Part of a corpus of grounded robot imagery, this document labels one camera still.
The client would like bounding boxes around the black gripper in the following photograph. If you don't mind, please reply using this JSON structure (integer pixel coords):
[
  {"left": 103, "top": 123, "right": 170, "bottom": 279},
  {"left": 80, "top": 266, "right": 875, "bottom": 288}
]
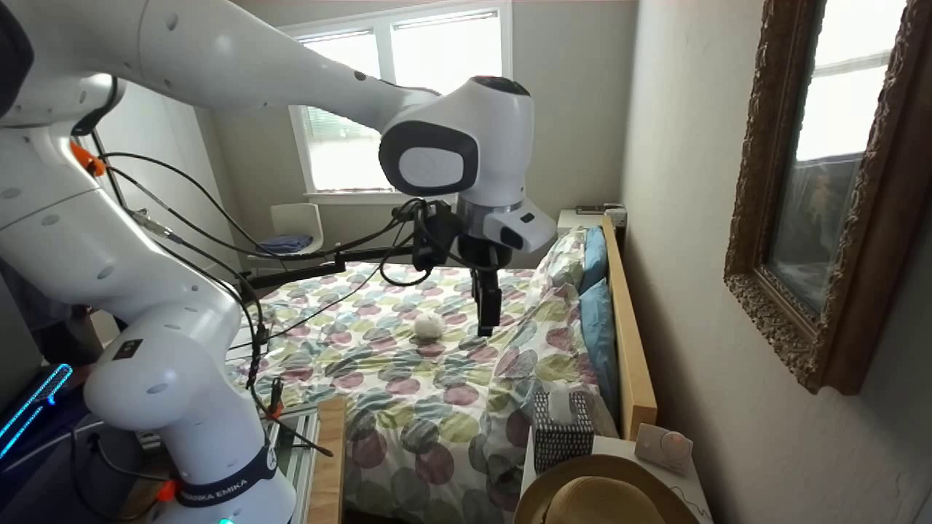
[{"left": 456, "top": 231, "right": 514, "bottom": 340}]

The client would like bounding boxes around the small white ball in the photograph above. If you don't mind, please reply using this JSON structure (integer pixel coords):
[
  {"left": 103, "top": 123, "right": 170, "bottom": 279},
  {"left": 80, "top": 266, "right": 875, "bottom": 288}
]
[{"left": 411, "top": 315, "right": 444, "bottom": 343}]

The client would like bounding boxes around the small blue pillow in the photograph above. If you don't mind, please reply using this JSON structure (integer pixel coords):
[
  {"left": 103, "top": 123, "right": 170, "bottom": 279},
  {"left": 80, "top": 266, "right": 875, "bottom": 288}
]
[{"left": 580, "top": 225, "right": 610, "bottom": 292}]

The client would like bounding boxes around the large blue pillow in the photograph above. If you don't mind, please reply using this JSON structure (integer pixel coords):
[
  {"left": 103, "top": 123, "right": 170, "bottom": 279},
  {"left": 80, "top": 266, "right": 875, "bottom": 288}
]
[{"left": 577, "top": 277, "right": 626, "bottom": 430}]

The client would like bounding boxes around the light wooden headboard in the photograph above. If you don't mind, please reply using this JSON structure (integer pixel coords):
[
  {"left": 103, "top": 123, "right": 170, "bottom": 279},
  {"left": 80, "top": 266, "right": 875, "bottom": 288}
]
[{"left": 597, "top": 210, "right": 661, "bottom": 442}]

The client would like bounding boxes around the black white patterned tissue box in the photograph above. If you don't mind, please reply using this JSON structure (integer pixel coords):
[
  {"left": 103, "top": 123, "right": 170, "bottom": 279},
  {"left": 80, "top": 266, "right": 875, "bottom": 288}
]
[{"left": 530, "top": 388, "right": 597, "bottom": 475}]

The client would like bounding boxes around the black boom bar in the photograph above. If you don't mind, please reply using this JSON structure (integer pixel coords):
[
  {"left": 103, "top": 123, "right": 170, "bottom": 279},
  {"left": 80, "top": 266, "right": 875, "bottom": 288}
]
[{"left": 239, "top": 244, "right": 431, "bottom": 292}]

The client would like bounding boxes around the white framed window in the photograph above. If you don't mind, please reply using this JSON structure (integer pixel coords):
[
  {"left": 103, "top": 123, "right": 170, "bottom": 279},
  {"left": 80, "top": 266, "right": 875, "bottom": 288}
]
[{"left": 274, "top": 2, "right": 514, "bottom": 203}]

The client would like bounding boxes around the white chair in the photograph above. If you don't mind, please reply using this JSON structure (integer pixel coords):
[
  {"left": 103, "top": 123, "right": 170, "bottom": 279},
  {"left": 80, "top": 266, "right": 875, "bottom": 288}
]
[{"left": 253, "top": 199, "right": 329, "bottom": 261}]

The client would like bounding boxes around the light wooden table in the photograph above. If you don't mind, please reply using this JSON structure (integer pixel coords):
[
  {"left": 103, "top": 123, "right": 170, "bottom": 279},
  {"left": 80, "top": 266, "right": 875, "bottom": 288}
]
[{"left": 306, "top": 395, "right": 350, "bottom": 524}]

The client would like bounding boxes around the white plastic bag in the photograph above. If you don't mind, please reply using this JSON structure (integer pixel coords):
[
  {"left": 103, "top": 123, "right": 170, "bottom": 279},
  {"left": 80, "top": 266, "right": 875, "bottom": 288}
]
[{"left": 632, "top": 419, "right": 699, "bottom": 480}]

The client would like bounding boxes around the grey flat device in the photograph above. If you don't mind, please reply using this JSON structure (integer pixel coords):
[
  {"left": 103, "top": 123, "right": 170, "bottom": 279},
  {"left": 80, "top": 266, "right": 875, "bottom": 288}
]
[{"left": 274, "top": 410, "right": 322, "bottom": 524}]

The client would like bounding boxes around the white nightstand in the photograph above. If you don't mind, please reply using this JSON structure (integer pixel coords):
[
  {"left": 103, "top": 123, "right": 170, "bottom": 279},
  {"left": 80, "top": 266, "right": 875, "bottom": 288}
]
[{"left": 518, "top": 426, "right": 716, "bottom": 524}]

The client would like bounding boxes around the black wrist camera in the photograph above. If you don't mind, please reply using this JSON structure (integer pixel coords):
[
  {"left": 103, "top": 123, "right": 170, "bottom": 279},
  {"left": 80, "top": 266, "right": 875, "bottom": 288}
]
[{"left": 411, "top": 199, "right": 465, "bottom": 277}]

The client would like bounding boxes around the black cable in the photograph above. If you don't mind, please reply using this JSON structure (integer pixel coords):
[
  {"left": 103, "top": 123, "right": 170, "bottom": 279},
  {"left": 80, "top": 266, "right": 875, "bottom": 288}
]
[
  {"left": 118, "top": 200, "right": 336, "bottom": 459},
  {"left": 89, "top": 149, "right": 419, "bottom": 261}
]

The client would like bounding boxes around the ornate gold picture frame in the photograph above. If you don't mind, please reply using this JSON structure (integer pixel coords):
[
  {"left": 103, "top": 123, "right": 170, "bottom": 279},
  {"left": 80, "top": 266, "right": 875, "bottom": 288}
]
[{"left": 722, "top": 0, "right": 932, "bottom": 398}]

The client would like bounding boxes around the orange cable strap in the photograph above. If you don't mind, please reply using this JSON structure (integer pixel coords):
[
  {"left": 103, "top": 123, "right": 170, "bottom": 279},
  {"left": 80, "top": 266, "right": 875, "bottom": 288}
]
[{"left": 67, "top": 136, "right": 108, "bottom": 181}]

